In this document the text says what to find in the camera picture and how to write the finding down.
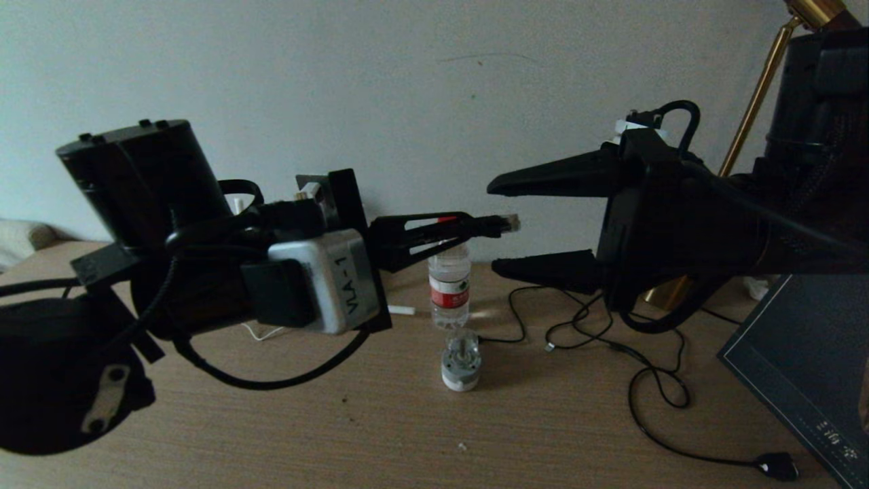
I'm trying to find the black ethernet cable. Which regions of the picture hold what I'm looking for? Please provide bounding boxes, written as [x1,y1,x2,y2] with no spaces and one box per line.
[472,213,522,240]

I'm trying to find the white power adapter with cord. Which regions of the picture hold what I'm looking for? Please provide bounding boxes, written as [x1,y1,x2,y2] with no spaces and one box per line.
[231,182,325,342]

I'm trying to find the white router with antennas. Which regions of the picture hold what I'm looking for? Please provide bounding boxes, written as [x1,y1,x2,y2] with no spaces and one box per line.
[231,196,416,317]

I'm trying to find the red-capped water bottle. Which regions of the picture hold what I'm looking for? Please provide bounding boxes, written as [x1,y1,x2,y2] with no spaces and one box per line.
[429,216,472,330]

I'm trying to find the small grey clear-topped device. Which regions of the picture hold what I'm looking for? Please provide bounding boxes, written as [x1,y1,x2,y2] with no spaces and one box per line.
[442,330,483,392]

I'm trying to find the dark framed board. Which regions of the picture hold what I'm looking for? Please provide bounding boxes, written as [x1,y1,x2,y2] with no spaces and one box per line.
[718,275,869,489]

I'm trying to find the brass desk lamp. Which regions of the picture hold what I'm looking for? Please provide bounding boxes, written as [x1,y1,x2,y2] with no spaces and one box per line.
[645,0,849,313]

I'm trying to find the beige cushion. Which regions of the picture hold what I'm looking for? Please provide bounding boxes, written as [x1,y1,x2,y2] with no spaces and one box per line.
[0,219,58,269]

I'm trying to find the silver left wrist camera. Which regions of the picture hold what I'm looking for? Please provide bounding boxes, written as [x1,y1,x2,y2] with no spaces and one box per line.
[268,229,381,335]

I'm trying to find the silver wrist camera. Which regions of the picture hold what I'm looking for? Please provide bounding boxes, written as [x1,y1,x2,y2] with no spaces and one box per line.
[268,229,381,335]
[614,119,669,147]

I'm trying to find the black cable with silver connector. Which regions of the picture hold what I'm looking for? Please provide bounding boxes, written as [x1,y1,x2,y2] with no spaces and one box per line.
[544,289,635,354]

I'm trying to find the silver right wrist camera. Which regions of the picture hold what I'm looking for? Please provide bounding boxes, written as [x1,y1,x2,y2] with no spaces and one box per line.
[614,119,669,147]

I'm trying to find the grey wall socket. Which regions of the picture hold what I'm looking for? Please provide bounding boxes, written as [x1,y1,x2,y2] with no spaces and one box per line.
[297,174,333,201]

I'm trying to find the black left wrist camera cable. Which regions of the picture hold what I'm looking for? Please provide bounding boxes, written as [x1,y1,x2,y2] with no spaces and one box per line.
[170,178,371,391]

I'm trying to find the black lamp cord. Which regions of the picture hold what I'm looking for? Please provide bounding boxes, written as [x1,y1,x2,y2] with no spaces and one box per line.
[477,286,798,482]

